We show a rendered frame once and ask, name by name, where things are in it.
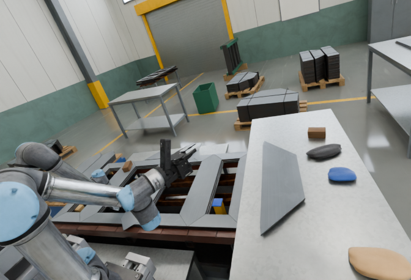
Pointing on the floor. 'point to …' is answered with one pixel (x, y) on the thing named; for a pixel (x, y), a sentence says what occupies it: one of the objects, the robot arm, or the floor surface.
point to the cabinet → (389, 6)
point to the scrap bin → (206, 98)
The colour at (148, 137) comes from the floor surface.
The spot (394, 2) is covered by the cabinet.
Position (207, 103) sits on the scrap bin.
